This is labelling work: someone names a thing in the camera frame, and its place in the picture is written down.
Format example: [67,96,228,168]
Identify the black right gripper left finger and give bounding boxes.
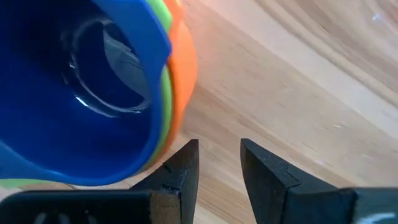
[0,139,200,224]

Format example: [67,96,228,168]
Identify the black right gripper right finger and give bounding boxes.
[241,138,398,224]

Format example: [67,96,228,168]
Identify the green measuring cup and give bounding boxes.
[0,0,174,190]

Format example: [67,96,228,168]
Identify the dark blue measuring cup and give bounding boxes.
[0,0,172,187]

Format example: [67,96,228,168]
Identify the orange measuring cup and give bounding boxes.
[133,0,198,175]

